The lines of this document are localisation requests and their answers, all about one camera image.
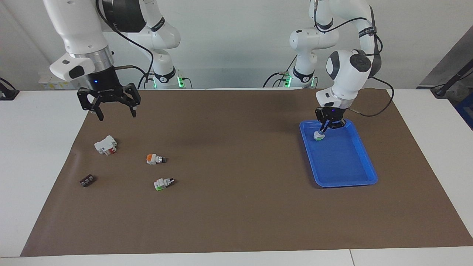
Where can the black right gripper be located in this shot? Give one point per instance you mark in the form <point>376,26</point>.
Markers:
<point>105,87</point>

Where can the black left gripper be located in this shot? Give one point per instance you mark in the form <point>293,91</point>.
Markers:
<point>330,117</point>

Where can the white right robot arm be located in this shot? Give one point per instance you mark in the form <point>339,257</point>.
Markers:
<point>74,33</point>

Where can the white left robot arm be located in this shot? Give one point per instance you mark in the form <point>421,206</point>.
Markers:
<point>347,74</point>

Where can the blue plastic tray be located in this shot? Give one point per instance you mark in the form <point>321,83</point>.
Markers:
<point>342,159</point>

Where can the white block red mark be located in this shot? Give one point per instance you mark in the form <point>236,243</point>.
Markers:
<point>105,145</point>

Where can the white box yellow label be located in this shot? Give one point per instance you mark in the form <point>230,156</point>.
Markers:
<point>46,83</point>

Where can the small dark brown component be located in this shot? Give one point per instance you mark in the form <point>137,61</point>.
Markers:
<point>87,180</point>

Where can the brown table mat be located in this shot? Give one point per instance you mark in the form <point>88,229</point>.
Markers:
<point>240,207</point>

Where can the black stand pole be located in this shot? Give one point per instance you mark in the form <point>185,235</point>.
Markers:
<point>449,83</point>

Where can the blue crate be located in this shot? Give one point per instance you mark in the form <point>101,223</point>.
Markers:
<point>466,114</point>

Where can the white switch orange block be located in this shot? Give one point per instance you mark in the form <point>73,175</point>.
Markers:
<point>155,159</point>

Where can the white switch green block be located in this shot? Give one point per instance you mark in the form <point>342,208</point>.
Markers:
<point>162,183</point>

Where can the black clamp mount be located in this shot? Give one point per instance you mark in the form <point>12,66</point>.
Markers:
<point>7,92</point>

